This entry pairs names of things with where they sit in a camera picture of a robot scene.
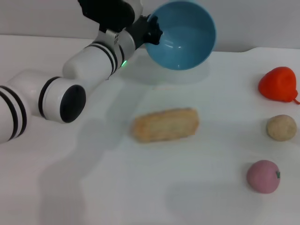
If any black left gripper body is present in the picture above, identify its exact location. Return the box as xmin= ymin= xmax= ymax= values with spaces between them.
xmin=131 ymin=14 xmax=152 ymax=50

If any orange striped bread loaf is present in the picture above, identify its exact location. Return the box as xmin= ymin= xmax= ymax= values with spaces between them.
xmin=131 ymin=107 xmax=200 ymax=143

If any red toy fruit with stem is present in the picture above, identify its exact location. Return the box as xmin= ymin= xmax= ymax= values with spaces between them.
xmin=258 ymin=66 xmax=300 ymax=105

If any blue bowl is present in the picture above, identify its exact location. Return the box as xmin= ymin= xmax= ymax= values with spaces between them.
xmin=144 ymin=1 xmax=217 ymax=71

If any beige round potato toy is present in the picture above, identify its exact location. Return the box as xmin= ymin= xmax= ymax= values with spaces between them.
xmin=266 ymin=114 xmax=298 ymax=142

